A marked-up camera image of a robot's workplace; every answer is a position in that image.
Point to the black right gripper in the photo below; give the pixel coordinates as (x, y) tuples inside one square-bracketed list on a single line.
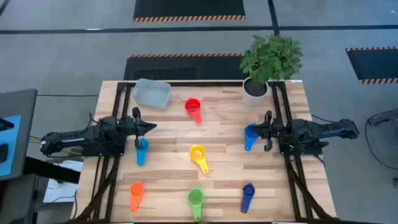
[(269, 130)]

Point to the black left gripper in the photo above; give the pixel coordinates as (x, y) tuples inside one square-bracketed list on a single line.
[(137, 130)]

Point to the medium blue measuring cup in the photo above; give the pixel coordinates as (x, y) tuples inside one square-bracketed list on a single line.
[(249, 137)]

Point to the cyan measuring cup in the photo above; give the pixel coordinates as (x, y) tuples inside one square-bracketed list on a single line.
[(141, 155)]

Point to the red measuring cup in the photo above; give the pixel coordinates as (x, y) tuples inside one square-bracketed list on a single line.
[(192, 105)]

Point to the yellow measuring cup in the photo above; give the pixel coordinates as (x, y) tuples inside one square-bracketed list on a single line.
[(197, 153)]

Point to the dark blue measuring cup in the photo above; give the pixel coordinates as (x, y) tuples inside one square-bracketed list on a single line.
[(248, 189)]

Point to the orange measuring cup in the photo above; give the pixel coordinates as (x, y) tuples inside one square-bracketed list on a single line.
[(136, 189)]

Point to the green measuring cup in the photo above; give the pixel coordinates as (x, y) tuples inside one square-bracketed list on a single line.
[(196, 196)]

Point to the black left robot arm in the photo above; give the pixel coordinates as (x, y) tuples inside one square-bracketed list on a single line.
[(77, 138)]

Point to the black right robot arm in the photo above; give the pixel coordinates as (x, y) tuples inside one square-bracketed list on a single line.
[(326, 130)]

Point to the grey plastic basket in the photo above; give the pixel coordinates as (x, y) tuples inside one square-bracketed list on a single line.
[(152, 93)]

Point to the white plant pot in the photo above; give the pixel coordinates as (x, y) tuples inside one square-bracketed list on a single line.
[(248, 100)]

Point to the green leafy plant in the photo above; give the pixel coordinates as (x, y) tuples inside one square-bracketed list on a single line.
[(270, 59)]

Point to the black striped-edge floor mat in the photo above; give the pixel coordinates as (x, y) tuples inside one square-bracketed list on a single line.
[(373, 63), (189, 7), (186, 67)]

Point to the black beam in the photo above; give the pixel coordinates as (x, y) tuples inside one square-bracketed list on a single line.
[(49, 169)]

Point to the white paper sheets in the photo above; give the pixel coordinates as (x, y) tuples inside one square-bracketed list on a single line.
[(59, 189)]

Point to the grey side desk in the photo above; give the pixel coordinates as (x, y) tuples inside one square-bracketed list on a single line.
[(26, 102)]

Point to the grey chair base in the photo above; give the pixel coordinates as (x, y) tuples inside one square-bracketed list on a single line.
[(388, 116)]

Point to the blue desk pad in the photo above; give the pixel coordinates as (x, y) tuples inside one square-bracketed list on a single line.
[(12, 146)]

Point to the black tablet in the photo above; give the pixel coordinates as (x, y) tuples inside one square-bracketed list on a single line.
[(4, 124)]

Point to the black computer mouse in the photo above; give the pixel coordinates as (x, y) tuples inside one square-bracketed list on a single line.
[(3, 153)]

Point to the grey cabinet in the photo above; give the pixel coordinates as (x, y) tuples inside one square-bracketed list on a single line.
[(15, 202)]

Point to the black aluminium table frame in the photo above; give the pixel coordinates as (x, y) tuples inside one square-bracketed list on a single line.
[(202, 84)]

